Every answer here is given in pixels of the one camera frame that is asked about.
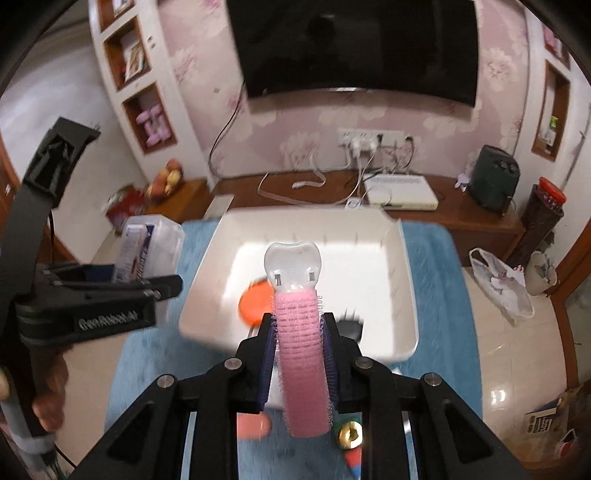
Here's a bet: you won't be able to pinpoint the wooden framed wall niche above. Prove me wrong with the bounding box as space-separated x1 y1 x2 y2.
531 60 571 162

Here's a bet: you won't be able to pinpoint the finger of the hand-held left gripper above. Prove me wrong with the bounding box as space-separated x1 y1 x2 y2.
46 272 183 301

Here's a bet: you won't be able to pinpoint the green bottle gold cap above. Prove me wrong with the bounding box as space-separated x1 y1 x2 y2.
335 418 365 450

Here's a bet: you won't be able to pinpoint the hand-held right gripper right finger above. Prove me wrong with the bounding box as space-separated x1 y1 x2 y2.
321 311 532 480

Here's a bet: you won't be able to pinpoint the blue embossed mat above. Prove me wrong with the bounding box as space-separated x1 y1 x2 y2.
105 222 483 480

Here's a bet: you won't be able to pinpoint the fruit ornament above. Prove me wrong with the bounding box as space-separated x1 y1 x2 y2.
147 158 185 201

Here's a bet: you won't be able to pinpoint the shelf books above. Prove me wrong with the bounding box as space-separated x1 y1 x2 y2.
121 41 148 79

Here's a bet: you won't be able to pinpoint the orange round lid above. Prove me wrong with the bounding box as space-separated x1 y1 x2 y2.
238 281 276 328

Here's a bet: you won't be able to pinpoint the white set-top box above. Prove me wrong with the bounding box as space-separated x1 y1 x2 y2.
364 174 439 212

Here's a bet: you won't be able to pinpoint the pink shelf figures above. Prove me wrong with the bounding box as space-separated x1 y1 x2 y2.
137 105 171 144

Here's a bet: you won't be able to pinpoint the small black object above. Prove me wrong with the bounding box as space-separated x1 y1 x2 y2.
337 314 365 342

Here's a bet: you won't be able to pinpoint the black flat television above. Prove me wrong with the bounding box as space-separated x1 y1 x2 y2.
225 0 478 107

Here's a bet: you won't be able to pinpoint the person's left hand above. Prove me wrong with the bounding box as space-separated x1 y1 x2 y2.
32 344 70 432

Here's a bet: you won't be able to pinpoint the blue white carton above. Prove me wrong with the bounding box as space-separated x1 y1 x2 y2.
115 225 151 282

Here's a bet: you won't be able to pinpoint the salmon round object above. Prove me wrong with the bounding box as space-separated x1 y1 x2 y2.
236 413 272 439

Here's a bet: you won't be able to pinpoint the white wall power outlet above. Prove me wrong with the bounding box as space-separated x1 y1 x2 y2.
337 129 402 146

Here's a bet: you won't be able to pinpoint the white flat cable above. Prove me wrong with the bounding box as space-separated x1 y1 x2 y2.
259 154 352 206

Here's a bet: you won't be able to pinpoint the white plastic bag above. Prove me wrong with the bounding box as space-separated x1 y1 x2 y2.
469 248 535 328

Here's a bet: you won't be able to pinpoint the wooden television cabinet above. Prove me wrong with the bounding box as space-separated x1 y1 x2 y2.
182 173 527 268

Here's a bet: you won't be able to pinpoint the white plastic tray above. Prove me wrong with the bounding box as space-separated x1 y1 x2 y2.
178 210 420 365

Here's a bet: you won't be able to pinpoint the black television cable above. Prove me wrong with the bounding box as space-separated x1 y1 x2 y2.
209 78 247 178

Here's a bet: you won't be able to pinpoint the red box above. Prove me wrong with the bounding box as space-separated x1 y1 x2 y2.
106 185 148 227

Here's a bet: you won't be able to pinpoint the dark green appliance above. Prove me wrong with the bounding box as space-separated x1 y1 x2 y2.
471 145 522 215

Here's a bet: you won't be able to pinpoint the cardboard box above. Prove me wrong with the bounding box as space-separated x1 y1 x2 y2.
524 383 591 462

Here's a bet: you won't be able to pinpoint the pink hair roller clear clip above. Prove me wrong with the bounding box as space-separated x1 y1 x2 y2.
263 241 334 438

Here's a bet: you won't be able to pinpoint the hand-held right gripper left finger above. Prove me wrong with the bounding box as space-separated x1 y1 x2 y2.
78 311 278 480

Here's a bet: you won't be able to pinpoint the clear plastic container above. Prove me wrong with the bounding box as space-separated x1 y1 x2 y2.
113 215 185 282

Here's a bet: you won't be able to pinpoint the white wall shelf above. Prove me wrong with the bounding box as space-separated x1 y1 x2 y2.
88 0 204 183

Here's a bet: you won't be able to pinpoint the red blue small object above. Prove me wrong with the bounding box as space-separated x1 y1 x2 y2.
345 448 366 480

